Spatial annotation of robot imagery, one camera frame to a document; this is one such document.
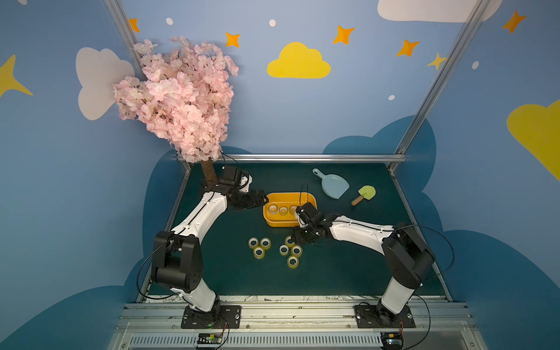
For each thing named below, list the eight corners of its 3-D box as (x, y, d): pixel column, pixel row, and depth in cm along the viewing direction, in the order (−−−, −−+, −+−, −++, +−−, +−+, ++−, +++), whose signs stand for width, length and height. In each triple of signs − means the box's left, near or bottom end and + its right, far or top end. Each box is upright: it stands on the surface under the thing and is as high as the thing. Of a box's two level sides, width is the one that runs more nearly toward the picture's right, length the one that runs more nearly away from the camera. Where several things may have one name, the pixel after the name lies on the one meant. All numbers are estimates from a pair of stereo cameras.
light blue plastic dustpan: (304, 178, 119) (305, 175, 117) (319, 166, 125) (320, 163, 123) (336, 201, 109) (337, 198, 107) (350, 186, 115) (351, 183, 113)
